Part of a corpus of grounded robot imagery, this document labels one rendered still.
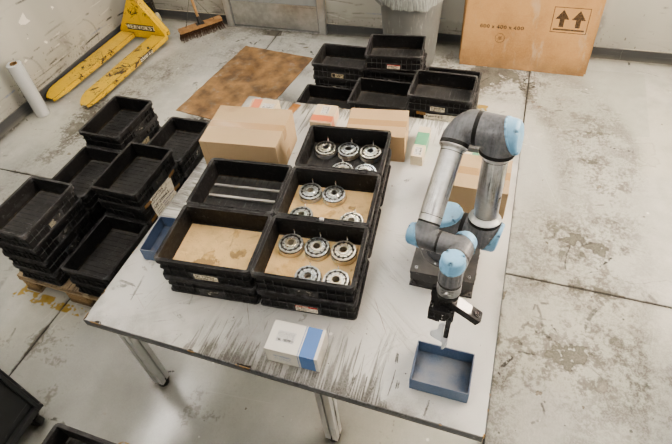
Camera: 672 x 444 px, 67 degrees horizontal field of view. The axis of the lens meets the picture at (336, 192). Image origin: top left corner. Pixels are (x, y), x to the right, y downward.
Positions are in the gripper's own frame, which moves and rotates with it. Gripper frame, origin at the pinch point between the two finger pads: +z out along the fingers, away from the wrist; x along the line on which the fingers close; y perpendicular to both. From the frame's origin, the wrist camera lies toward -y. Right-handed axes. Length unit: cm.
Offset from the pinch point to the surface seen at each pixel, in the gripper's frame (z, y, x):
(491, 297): 13.1, -12.0, -32.1
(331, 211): -2, 60, -44
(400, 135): -12, 44, -98
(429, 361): 17.3, 4.8, 1.3
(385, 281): 13.8, 29.6, -27.1
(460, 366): 17.2, -6.0, -0.2
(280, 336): 10, 57, 14
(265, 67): 50, 214, -271
